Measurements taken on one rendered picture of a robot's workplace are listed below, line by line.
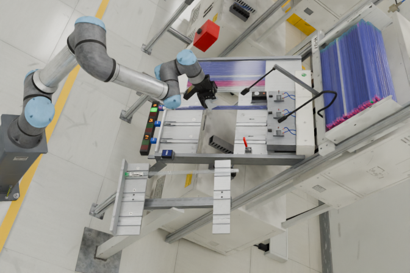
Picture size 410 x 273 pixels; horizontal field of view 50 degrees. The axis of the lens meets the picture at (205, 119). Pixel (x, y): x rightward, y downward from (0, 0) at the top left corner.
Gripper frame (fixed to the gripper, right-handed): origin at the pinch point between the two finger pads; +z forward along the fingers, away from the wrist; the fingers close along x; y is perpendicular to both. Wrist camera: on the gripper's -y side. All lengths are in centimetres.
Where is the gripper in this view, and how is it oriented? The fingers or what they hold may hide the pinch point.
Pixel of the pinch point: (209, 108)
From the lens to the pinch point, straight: 211.8
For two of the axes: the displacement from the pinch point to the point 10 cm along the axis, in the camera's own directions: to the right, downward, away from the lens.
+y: 9.2, -1.6, -3.5
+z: 3.7, 6.3, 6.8
